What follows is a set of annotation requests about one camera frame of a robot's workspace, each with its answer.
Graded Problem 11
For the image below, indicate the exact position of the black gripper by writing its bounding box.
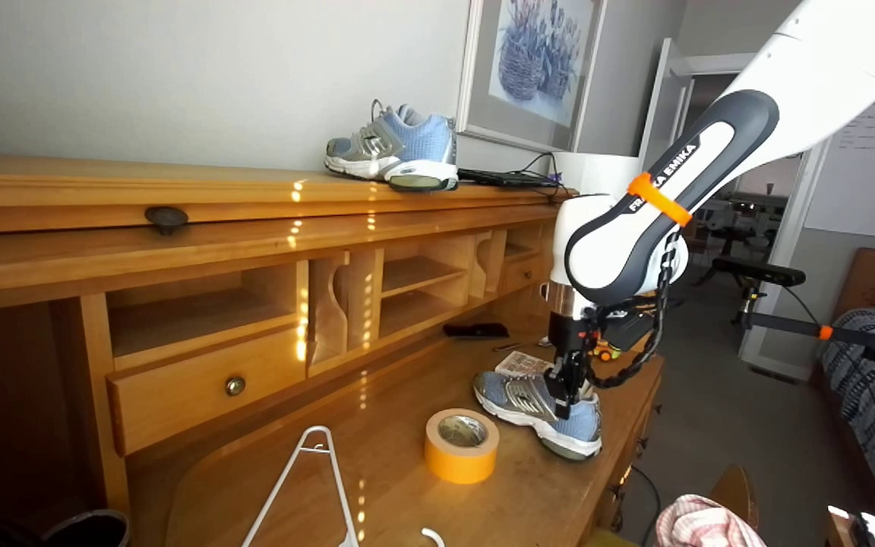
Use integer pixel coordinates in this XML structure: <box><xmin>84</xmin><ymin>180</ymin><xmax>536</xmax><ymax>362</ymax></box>
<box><xmin>541</xmin><ymin>305</ymin><xmax>612</xmax><ymax>422</ymax></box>

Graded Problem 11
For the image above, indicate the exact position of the orange strap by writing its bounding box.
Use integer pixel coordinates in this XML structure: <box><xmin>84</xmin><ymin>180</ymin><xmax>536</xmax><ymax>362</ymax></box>
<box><xmin>626</xmin><ymin>169</ymin><xmax>695</xmax><ymax>231</ymax></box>

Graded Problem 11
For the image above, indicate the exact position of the large wooden knobbed drawer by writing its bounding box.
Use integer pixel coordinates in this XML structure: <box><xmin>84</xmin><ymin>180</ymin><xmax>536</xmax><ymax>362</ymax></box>
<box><xmin>106</xmin><ymin>326</ymin><xmax>309</xmax><ymax>454</ymax></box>

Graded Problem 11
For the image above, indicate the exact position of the black computer keyboard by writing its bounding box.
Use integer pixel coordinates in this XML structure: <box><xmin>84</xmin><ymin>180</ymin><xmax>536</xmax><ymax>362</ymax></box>
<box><xmin>456</xmin><ymin>164</ymin><xmax>567</xmax><ymax>195</ymax></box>

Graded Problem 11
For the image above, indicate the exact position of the wooden chair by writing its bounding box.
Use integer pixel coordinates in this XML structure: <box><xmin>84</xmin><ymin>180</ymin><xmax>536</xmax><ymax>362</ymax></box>
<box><xmin>707</xmin><ymin>462</ymin><xmax>765</xmax><ymax>523</ymax></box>

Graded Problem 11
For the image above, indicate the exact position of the black remote control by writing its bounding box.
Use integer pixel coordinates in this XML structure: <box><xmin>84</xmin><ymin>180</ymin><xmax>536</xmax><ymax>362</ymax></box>
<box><xmin>439</xmin><ymin>319</ymin><xmax>514</xmax><ymax>341</ymax></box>

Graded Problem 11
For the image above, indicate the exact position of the white door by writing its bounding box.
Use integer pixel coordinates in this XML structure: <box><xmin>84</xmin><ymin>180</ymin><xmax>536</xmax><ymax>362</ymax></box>
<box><xmin>638</xmin><ymin>32</ymin><xmax>728</xmax><ymax>175</ymax></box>

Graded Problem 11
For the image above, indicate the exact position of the dark roll-top handle knob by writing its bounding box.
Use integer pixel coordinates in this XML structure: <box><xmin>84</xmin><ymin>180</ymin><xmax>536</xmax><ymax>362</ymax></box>
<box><xmin>143</xmin><ymin>202</ymin><xmax>192</xmax><ymax>236</ymax></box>

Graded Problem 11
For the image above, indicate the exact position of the bed with striped blanket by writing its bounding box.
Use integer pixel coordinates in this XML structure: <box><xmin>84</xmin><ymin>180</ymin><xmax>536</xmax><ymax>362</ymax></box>
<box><xmin>812</xmin><ymin>245</ymin><xmax>875</xmax><ymax>509</ymax></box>

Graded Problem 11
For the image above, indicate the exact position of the white whiteboard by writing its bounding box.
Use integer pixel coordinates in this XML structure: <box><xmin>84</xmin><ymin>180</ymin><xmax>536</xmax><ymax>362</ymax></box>
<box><xmin>802</xmin><ymin>101</ymin><xmax>875</xmax><ymax>248</ymax></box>

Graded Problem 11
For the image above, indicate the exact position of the framed blue flower picture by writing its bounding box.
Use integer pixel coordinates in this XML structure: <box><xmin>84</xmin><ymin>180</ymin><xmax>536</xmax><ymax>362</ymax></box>
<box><xmin>456</xmin><ymin>0</ymin><xmax>612</xmax><ymax>154</ymax></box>

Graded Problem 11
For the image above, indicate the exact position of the white wire clothes hanger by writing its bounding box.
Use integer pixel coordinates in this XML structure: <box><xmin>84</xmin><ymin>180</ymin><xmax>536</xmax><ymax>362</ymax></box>
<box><xmin>239</xmin><ymin>422</ymin><xmax>450</xmax><ymax>547</ymax></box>

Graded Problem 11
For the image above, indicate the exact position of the pink striped towel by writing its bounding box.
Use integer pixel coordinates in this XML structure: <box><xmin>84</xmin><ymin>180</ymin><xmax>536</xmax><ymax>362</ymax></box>
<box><xmin>654</xmin><ymin>491</ymin><xmax>772</xmax><ymax>547</ymax></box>

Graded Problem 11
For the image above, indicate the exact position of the black keyboard cable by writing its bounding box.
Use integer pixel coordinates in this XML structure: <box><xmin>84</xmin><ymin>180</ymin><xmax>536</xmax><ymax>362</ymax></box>
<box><xmin>514</xmin><ymin>149</ymin><xmax>564</xmax><ymax>190</ymax></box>

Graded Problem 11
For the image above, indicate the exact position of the black stereo camera bar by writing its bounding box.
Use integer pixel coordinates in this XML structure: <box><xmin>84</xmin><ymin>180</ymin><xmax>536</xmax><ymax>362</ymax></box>
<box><xmin>707</xmin><ymin>254</ymin><xmax>808</xmax><ymax>292</ymax></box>

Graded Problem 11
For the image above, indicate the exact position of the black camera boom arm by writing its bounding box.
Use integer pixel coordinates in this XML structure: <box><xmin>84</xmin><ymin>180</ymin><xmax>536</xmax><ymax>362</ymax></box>
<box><xmin>739</xmin><ymin>286</ymin><xmax>875</xmax><ymax>382</ymax></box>

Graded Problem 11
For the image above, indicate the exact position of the small wooden desk drawer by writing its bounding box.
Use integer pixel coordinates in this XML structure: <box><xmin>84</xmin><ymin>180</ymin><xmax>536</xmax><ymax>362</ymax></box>
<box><xmin>500</xmin><ymin>251</ymin><xmax>554</xmax><ymax>297</ymax></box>

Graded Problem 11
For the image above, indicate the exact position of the blue grey sneaker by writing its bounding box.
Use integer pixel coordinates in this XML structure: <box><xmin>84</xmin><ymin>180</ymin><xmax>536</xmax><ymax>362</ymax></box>
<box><xmin>321</xmin><ymin>96</ymin><xmax>461</xmax><ymax>195</ymax></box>
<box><xmin>472</xmin><ymin>366</ymin><xmax>604</xmax><ymax>466</ymax></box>

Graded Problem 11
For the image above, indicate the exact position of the wooden roll-top desk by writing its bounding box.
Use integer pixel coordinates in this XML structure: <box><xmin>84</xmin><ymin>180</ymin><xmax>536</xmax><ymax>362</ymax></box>
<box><xmin>0</xmin><ymin>149</ymin><xmax>669</xmax><ymax>547</ymax></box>

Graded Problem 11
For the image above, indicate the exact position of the orange tape roll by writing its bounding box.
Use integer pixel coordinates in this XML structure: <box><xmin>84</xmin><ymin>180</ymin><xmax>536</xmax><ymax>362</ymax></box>
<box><xmin>421</xmin><ymin>405</ymin><xmax>500</xmax><ymax>488</ymax></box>

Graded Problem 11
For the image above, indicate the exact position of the small black cup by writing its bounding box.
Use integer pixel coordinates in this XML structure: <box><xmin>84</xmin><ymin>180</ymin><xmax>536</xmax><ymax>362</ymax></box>
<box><xmin>38</xmin><ymin>506</ymin><xmax>133</xmax><ymax>547</ymax></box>

